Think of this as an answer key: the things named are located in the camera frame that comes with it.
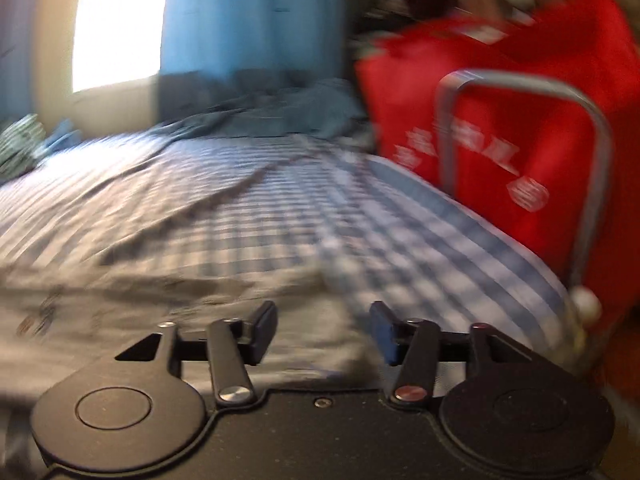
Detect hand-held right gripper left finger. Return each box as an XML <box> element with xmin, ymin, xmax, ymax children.
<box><xmin>115</xmin><ymin>301</ymin><xmax>279</xmax><ymax>407</ymax></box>

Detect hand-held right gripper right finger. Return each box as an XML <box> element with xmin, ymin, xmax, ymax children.
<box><xmin>369</xmin><ymin>301</ymin><xmax>540</xmax><ymax>409</ymax></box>

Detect grey pants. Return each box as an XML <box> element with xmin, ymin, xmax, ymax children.
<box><xmin>0</xmin><ymin>255</ymin><xmax>383</xmax><ymax>480</ymax></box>

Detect blue checked bed sheet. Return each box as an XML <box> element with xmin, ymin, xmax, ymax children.
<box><xmin>0</xmin><ymin>132</ymin><xmax>591</xmax><ymax>391</ymax></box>

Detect white round knob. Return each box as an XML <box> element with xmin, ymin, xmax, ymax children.
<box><xmin>570</xmin><ymin>287</ymin><xmax>604</xmax><ymax>324</ymax></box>

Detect blue-grey blanket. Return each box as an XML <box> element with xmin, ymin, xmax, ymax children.
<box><xmin>159</xmin><ymin>69</ymin><xmax>377</xmax><ymax>142</ymax></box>

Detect small light blue cloth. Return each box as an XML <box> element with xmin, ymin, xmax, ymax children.
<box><xmin>42</xmin><ymin>119</ymin><xmax>84</xmax><ymax>159</ymax></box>

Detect green checked cloth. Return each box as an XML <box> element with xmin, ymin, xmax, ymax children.
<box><xmin>0</xmin><ymin>113</ymin><xmax>52</xmax><ymax>184</ymax></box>

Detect red fabric bag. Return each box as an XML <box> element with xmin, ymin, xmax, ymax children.
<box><xmin>354</xmin><ymin>0</ymin><xmax>640</xmax><ymax>313</ymax></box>

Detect bright blue curtain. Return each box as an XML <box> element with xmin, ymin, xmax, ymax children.
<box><xmin>160</xmin><ymin>0</ymin><xmax>353</xmax><ymax>92</ymax></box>

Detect bright window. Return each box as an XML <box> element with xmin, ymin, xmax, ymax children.
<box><xmin>71</xmin><ymin>0</ymin><xmax>174</xmax><ymax>94</ymax></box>

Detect dull blue curtain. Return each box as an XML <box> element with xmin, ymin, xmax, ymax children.
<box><xmin>0</xmin><ymin>0</ymin><xmax>51</xmax><ymax>122</ymax></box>

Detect grey metal tube frame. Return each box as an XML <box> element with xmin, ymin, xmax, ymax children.
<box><xmin>434</xmin><ymin>69</ymin><xmax>615</xmax><ymax>302</ymax></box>

